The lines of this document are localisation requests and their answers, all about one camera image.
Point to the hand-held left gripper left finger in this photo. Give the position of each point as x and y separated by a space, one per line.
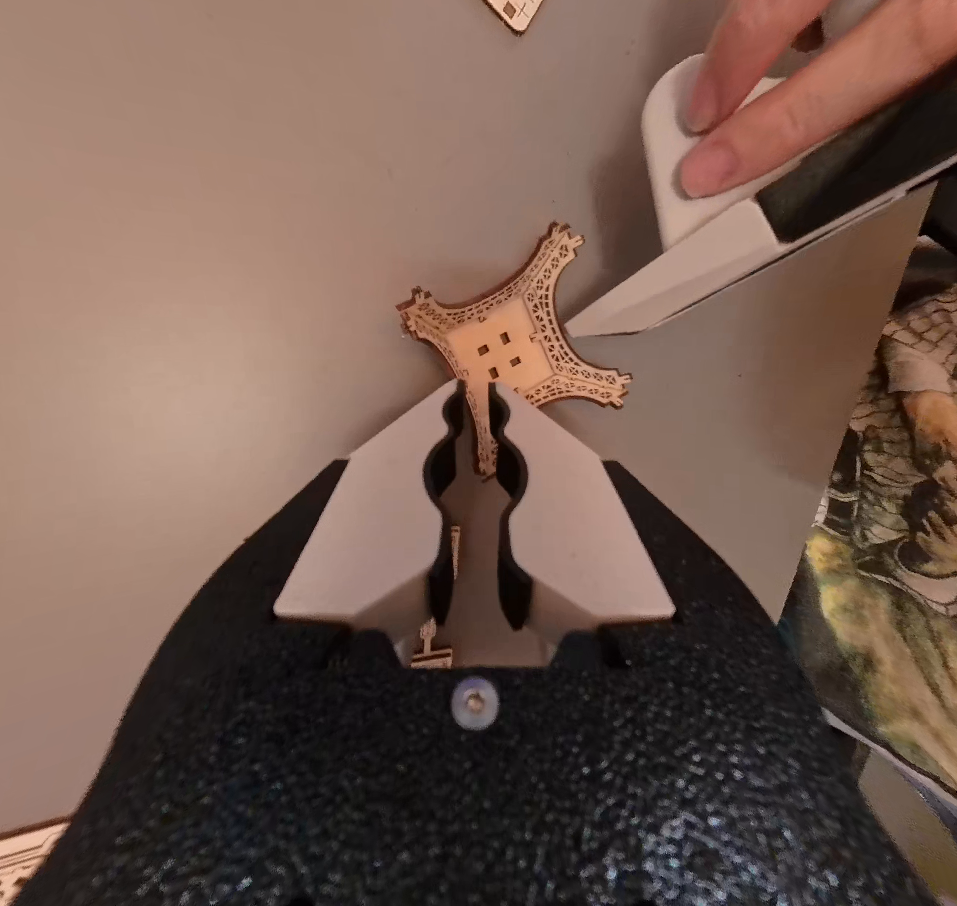
366 539

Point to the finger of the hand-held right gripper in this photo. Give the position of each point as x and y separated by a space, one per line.
748 397

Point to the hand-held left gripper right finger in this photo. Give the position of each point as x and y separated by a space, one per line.
590 547

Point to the wooden tower base model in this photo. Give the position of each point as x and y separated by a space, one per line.
497 345

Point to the person's right hand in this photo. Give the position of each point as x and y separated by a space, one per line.
792 46

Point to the small wooden puzzle piece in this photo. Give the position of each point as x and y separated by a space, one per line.
432 648

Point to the printed picture booklet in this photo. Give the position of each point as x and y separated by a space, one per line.
882 547

